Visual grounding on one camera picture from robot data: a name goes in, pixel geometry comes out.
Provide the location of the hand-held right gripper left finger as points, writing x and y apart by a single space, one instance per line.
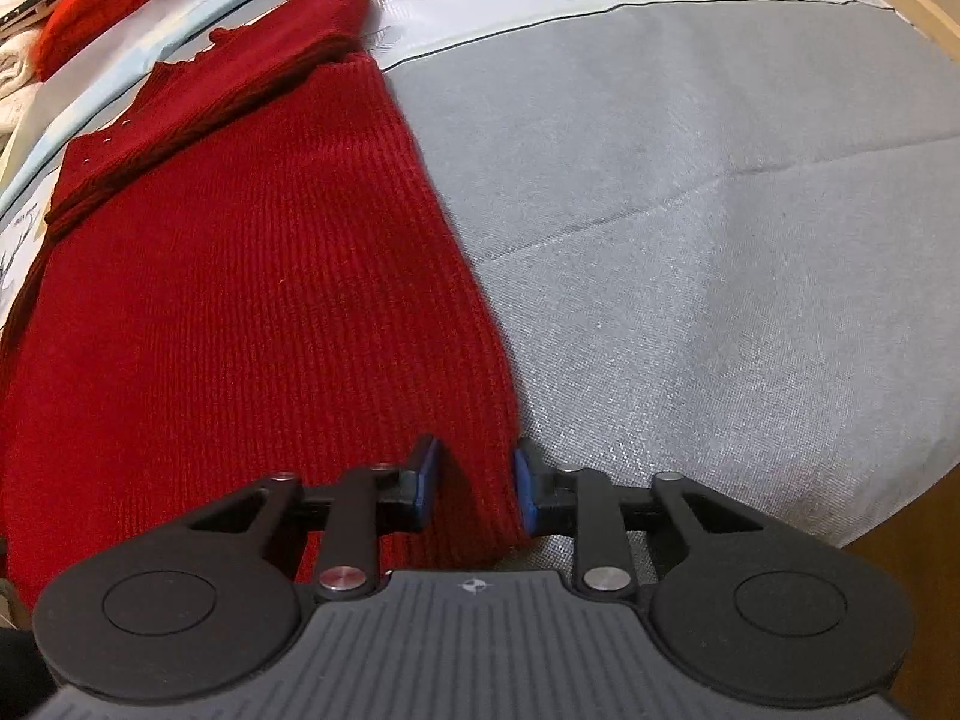
426 484

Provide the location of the printed deer bed sheet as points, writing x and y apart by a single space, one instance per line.
487 0

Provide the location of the wooden bed frame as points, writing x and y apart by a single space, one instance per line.
930 0

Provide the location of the cream folded blanket stack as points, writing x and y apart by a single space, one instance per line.
15 75

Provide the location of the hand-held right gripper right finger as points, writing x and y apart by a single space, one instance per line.
525 487

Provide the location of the dark red knit sweater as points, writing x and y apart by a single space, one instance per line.
262 277

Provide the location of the bright red knit blanket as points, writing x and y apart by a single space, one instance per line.
112 0

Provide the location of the light blue sheet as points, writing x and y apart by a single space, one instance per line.
172 37

